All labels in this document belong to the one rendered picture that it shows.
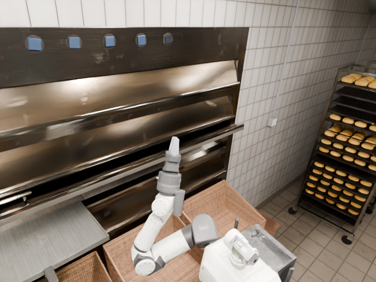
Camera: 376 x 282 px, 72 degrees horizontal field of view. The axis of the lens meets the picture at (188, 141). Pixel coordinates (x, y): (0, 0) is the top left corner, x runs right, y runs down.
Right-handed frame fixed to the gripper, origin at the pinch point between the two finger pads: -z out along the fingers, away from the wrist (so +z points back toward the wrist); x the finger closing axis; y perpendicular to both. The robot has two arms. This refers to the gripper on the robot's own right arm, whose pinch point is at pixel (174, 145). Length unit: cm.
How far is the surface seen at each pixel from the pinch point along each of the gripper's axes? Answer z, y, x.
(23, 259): 60, 57, -16
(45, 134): 6, 56, -22
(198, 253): 80, -33, -72
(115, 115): -7, 30, -41
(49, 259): 59, 46, -16
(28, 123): 1, 60, -15
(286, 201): 75, -174, -217
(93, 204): 45, 37, -50
